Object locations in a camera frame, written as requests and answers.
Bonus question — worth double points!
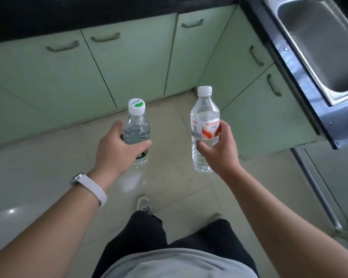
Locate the person's left forearm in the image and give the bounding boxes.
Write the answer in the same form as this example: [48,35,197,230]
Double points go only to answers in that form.
[0,185,102,278]

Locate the black countertop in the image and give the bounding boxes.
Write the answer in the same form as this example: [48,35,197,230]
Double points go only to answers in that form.
[0,0,348,150]

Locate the person's grey shirt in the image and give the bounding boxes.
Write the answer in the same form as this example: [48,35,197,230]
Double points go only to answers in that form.
[100,248,257,278]

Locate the white balcony door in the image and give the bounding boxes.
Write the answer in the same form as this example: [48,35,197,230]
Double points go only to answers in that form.
[304,140,348,238]

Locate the person's left hand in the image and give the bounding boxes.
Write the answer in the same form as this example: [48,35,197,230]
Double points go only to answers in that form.
[92,120,153,187]

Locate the smartwatch with white band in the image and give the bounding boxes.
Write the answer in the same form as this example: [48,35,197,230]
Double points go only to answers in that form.
[69,171,108,208]

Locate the person's white left shoe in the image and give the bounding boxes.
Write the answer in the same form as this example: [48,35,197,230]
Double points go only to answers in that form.
[136,195,155,216]

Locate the beige tiled floor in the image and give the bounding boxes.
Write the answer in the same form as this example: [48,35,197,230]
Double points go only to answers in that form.
[0,91,348,278]

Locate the person's right hand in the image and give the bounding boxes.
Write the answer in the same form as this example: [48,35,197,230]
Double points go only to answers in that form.
[196,120,241,178]

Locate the person's black trousers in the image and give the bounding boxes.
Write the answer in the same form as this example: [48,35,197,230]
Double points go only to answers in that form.
[92,210,259,278]

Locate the green cabinet door handle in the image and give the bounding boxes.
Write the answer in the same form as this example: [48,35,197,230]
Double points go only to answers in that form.
[266,73,282,97]
[45,40,80,53]
[181,19,205,29]
[249,45,264,67]
[90,32,121,43]

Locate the person's right forearm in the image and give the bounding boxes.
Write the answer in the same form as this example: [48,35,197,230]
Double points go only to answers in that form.
[220,166,348,278]

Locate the white-capped green label water bottle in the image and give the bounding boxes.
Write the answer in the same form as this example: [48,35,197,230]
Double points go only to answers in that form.
[122,97,151,167]

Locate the red label water bottle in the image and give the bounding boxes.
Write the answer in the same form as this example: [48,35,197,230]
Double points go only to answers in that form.
[190,85,222,173]

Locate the stainless steel sink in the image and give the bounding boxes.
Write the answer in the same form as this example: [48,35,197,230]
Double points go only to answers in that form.
[263,0,348,107]

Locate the metal door threshold rail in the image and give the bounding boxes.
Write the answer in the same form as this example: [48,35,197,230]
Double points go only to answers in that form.
[291,147,343,231]

